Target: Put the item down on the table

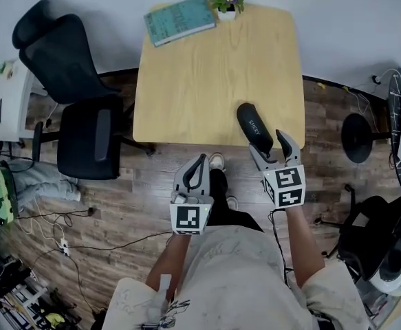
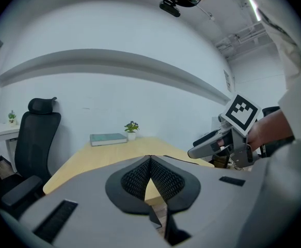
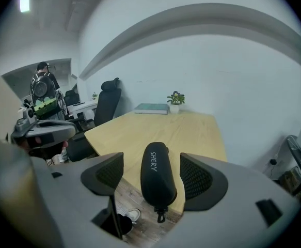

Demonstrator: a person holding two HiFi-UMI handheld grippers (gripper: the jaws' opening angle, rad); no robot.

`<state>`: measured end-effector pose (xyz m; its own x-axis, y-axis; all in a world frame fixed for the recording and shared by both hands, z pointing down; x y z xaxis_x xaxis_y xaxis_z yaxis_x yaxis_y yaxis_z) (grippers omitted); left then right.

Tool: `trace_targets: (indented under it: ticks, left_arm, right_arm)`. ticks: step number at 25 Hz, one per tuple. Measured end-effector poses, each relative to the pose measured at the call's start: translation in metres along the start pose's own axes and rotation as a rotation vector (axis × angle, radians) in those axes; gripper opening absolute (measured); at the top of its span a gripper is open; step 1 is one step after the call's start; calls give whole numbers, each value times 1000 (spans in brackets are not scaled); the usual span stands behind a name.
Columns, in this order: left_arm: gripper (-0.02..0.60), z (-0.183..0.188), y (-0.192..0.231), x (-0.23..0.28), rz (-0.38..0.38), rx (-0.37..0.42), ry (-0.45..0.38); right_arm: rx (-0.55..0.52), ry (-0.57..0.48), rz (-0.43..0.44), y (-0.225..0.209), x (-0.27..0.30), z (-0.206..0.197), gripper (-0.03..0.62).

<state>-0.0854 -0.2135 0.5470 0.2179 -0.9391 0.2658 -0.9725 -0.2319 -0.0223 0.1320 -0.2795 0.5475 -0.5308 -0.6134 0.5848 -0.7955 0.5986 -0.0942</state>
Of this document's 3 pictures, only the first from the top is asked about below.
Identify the cluttered white rack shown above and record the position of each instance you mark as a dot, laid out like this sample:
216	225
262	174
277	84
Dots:
18	304

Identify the person's black trousers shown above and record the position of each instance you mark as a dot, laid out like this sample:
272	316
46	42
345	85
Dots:
220	198

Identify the small green plant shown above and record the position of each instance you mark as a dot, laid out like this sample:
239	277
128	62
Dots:
0	68

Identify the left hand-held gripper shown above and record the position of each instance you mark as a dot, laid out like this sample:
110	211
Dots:
188	218

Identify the black office chair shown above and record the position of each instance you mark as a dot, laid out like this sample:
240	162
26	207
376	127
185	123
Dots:
86	139
365	232

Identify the person's left white shoe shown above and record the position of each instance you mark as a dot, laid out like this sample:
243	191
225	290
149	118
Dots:
216	161

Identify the potted plant in white pot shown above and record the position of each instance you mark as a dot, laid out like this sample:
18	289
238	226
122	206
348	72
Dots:
227	0

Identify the teal book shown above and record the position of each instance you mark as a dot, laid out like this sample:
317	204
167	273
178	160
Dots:
177	21

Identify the white black rounded device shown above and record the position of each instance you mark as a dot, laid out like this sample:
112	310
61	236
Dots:
396	280

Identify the person's right forearm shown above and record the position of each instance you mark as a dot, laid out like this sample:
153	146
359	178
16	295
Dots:
303	246

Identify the black glasses case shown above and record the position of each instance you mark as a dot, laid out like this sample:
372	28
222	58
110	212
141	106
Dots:
251	120

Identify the person's beige printed shirt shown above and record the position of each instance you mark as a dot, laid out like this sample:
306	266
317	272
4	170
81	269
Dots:
234	280

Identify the white power strip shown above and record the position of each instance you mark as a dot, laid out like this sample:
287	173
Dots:
65	247

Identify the light wooden pedestal table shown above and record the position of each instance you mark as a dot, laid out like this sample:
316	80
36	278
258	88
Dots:
193	91

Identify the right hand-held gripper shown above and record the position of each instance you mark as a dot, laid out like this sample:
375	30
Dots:
286	184

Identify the person's right white shoe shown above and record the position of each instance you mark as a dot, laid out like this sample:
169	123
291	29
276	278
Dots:
232	203

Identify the person's left forearm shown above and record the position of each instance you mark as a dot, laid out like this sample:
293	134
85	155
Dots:
171	263

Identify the white desk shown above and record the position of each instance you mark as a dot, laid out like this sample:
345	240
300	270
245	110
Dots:
9	108

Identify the person's white shoe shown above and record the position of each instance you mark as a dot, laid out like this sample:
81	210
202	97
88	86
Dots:
232	203
216	161

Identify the black wall plug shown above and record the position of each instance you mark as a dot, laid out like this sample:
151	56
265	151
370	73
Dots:
375	78

